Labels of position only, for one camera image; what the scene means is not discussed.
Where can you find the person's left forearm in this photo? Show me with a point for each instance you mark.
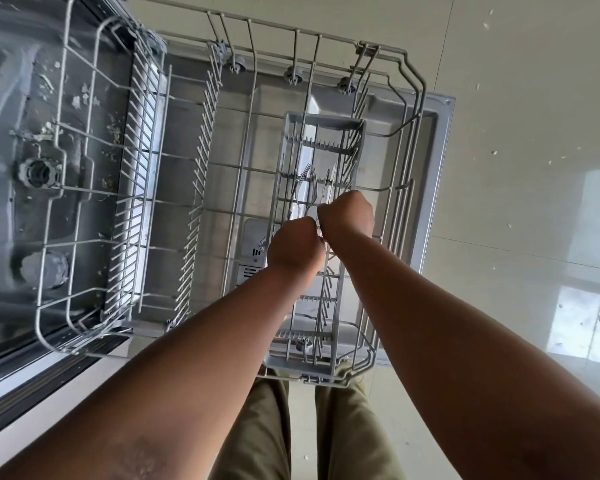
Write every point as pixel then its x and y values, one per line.
pixel 155 384

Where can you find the person's right hand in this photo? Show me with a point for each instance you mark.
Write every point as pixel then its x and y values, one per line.
pixel 347 217

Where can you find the person's khaki trousers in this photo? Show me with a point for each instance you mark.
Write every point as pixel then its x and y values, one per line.
pixel 260 434

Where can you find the person's right forearm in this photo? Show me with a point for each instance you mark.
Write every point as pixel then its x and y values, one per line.
pixel 480 384

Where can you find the silver dishwasher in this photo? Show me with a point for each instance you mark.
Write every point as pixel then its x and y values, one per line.
pixel 10 219

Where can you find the person's left hand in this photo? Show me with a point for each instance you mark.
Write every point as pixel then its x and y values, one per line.
pixel 297 247

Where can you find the dark cutlery basket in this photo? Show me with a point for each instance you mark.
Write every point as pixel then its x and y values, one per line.
pixel 342 339

